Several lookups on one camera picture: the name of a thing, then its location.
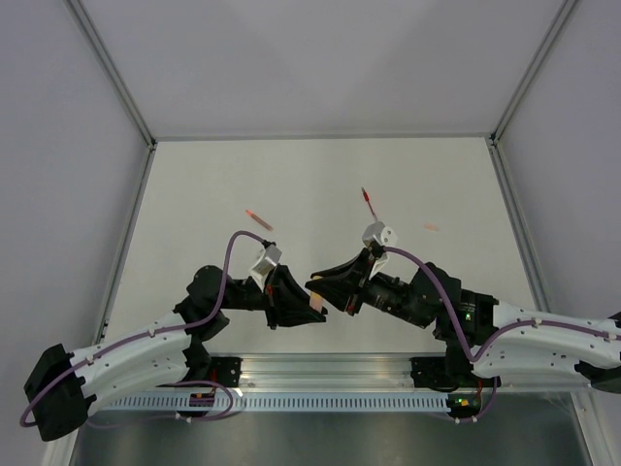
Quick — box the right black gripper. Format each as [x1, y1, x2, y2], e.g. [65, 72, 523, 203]
[306, 249, 430, 330]

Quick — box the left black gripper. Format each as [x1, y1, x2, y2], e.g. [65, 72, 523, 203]
[219, 261, 328, 328]

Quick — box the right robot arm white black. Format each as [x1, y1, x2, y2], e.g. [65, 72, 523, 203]
[306, 247, 620, 394]

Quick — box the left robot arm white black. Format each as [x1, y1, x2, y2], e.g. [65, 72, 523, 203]
[20, 265, 328, 442]

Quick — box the slim orange-tip pen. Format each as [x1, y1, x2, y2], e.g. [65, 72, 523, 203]
[245, 210, 274, 231]

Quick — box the red thin pen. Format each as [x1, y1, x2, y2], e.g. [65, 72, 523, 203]
[361, 186, 378, 221]

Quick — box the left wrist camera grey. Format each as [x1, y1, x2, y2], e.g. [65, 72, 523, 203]
[248, 244, 282, 287]

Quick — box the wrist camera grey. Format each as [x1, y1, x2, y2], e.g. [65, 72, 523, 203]
[362, 221, 398, 248]
[248, 244, 282, 287]

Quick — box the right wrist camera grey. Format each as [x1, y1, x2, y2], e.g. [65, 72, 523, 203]
[362, 221, 398, 248]

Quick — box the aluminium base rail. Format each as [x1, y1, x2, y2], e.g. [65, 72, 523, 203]
[72, 351, 596, 392]

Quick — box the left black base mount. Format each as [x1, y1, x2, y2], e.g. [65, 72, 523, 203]
[207, 356, 243, 388]

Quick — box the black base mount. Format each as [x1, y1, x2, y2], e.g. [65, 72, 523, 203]
[409, 356, 494, 393]
[207, 356, 243, 388]

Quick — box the white slotted cable duct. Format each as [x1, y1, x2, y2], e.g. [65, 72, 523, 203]
[105, 388, 449, 414]

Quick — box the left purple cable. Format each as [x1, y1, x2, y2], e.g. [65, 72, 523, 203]
[18, 230, 266, 428]

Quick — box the purple cable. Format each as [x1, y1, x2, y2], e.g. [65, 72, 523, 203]
[382, 246, 620, 363]
[18, 230, 266, 428]

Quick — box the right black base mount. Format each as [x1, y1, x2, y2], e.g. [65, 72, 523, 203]
[409, 356, 494, 393]

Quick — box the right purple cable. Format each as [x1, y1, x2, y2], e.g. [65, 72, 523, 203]
[382, 246, 620, 363]

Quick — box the aluminium frame left post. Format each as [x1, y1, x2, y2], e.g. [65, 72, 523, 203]
[64, 0, 157, 150]

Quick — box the aluminium frame post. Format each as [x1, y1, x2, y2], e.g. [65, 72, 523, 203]
[489, 0, 581, 146]
[64, 0, 157, 150]

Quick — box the aluminium frame right post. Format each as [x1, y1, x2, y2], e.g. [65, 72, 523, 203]
[489, 0, 581, 146]

